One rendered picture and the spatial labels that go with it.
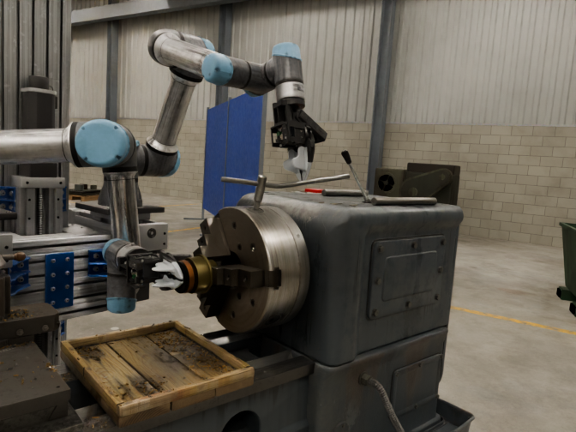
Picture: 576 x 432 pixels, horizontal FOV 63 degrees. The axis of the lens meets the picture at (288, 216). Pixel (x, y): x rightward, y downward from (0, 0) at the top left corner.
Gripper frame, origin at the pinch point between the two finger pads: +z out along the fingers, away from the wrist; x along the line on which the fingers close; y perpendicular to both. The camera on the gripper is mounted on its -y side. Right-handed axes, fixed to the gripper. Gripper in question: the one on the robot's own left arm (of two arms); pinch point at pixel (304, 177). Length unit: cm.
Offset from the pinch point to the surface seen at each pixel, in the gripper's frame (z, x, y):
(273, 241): 16.0, 4.7, 16.5
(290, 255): 19.8, 5.7, 12.5
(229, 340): 41.2, -21.1, 13.9
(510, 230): 20, -359, -924
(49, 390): 37, 5, 65
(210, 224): 10.1, -12.2, 22.3
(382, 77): -361, -556, -811
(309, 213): 9.8, 2.9, 2.2
